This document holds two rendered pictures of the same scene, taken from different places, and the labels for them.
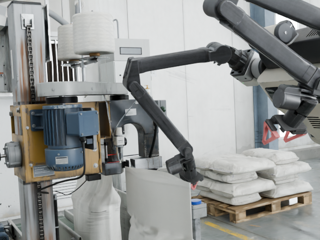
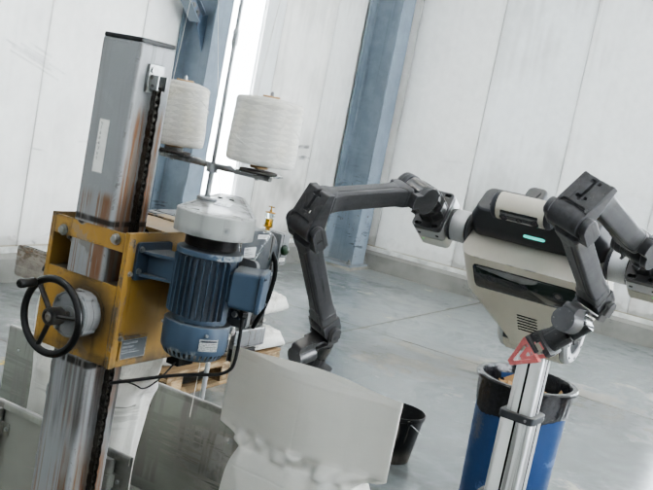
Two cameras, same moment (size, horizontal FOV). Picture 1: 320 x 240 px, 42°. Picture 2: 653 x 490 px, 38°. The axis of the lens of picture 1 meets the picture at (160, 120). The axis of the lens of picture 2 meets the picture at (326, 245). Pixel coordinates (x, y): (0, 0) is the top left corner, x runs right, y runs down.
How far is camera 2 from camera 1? 1.33 m
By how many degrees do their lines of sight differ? 32
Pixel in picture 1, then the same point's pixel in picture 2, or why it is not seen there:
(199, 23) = not seen: outside the picture
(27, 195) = (88, 388)
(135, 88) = (319, 238)
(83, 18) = (273, 113)
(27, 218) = (80, 428)
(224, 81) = not seen: hidden behind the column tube
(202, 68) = (80, 51)
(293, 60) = (598, 281)
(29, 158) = (120, 328)
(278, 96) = (564, 317)
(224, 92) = not seen: hidden behind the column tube
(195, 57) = (395, 198)
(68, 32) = (190, 99)
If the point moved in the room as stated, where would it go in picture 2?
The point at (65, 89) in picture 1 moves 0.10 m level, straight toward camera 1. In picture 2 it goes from (244, 233) to (272, 243)
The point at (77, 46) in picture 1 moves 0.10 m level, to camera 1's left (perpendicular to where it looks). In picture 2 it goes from (252, 155) to (211, 148)
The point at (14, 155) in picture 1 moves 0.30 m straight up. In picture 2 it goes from (91, 319) to (114, 186)
